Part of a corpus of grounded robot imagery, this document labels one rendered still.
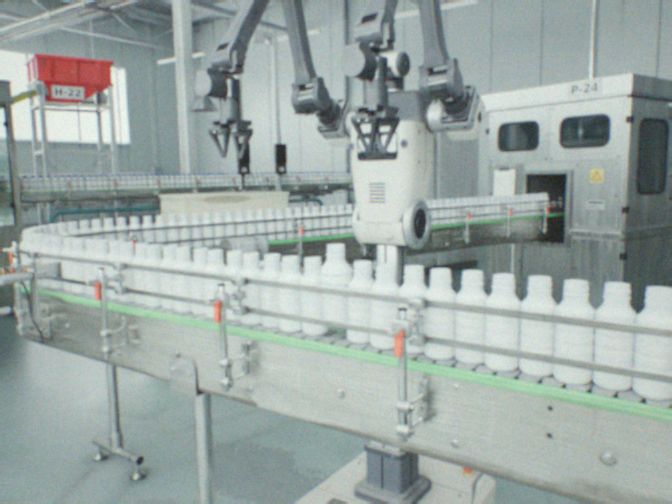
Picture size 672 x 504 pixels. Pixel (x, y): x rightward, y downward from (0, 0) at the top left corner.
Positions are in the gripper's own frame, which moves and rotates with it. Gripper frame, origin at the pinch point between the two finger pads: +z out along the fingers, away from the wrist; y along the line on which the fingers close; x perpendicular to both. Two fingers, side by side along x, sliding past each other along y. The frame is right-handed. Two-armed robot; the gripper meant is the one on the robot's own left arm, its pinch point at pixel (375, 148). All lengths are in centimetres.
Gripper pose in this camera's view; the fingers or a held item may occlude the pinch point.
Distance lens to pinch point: 131.9
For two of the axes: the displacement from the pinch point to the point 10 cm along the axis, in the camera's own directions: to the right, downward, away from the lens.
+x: -8.1, -0.6, 5.8
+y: 5.8, -1.1, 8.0
